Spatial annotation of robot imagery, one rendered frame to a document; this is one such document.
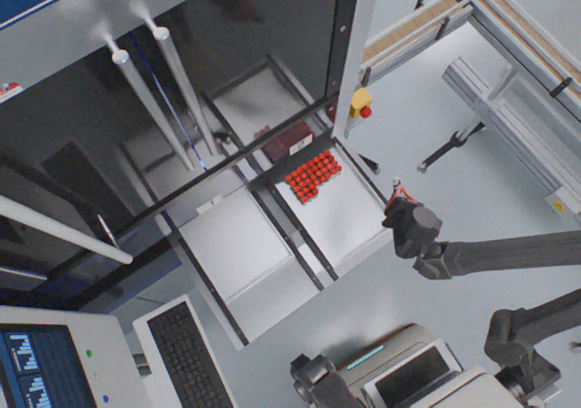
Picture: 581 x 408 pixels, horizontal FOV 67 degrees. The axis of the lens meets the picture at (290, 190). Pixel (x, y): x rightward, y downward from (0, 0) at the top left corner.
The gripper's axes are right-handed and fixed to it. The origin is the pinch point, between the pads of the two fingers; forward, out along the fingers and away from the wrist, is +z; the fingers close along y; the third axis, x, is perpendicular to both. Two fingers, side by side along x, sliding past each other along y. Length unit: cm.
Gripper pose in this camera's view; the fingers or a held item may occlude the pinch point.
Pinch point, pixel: (399, 190)
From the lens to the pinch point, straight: 116.8
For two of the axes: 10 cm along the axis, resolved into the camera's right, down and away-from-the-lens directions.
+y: 3.4, -6.5, -6.8
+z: 0.7, -7.1, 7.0
